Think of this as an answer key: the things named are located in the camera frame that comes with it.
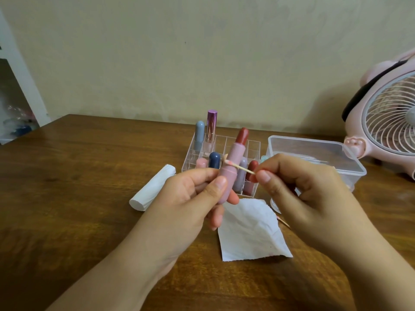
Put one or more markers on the person's right hand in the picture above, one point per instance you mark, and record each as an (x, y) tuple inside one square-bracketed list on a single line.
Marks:
[(311, 204)]

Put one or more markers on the person's left hand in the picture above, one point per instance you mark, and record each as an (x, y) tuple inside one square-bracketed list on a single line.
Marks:
[(175, 210)]

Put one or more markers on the person's left thumb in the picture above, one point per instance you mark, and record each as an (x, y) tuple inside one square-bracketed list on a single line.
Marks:
[(210, 192)]

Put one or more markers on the person's right thumb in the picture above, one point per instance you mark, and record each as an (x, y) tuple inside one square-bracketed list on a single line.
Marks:
[(272, 187)]

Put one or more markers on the wooden cotton swab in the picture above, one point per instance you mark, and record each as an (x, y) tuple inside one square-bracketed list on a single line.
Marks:
[(283, 222), (241, 167)]

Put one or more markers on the pink lipstick red bullet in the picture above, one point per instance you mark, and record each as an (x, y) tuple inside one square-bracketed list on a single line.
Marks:
[(238, 150)]

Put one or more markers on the person's right forearm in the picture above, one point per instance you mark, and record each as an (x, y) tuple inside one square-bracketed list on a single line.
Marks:
[(376, 265)]

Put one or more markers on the person's left forearm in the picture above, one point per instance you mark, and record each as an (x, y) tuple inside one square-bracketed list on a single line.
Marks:
[(123, 275)]

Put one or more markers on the clear plastic lid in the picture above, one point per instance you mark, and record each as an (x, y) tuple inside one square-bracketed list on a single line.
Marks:
[(275, 205)]

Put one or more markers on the maroon capsule lipstick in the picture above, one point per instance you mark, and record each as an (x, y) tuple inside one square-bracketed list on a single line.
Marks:
[(251, 173)]

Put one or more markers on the teal capsule lipstick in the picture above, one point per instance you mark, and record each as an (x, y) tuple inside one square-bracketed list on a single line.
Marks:
[(264, 158)]

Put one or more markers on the pink capsule lipstick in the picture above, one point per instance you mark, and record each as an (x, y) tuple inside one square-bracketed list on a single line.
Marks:
[(201, 163)]

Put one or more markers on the lilac capsule lipstick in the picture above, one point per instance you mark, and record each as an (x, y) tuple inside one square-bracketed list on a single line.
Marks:
[(240, 179)]

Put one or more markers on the navy capsule lipstick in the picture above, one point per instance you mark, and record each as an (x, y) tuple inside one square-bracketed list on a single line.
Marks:
[(214, 160)]

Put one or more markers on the white tissue sheet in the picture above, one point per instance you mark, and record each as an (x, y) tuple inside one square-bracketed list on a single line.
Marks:
[(249, 233)]

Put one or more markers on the clear acrylic lipstick organizer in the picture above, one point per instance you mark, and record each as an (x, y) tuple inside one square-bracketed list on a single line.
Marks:
[(227, 143)]

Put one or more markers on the clear plastic container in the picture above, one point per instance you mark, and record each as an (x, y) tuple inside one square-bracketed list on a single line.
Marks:
[(311, 148)]

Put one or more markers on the grey-blue capsule lipstick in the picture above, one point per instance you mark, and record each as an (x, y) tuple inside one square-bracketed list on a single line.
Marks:
[(199, 135)]

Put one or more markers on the white tissue roll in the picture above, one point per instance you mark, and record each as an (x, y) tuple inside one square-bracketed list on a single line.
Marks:
[(152, 187)]

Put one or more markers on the purple-capped lip gloss tube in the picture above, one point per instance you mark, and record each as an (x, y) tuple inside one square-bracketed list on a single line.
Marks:
[(211, 126)]

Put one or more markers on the pink desk fan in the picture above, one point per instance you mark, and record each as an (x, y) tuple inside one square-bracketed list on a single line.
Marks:
[(382, 119)]

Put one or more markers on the white shelf unit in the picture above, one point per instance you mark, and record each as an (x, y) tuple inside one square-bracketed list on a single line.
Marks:
[(22, 77)]

